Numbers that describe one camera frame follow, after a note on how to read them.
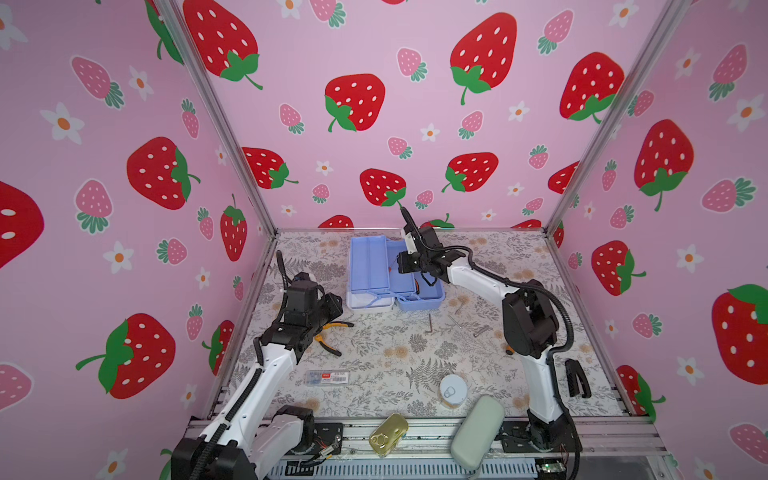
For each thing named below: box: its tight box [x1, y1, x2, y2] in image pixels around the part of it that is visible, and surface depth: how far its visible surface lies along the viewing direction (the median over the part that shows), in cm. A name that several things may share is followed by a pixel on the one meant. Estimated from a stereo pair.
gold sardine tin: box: [368, 413, 409, 457], surface depth 73 cm
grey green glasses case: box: [451, 395, 505, 471], surface depth 74 cm
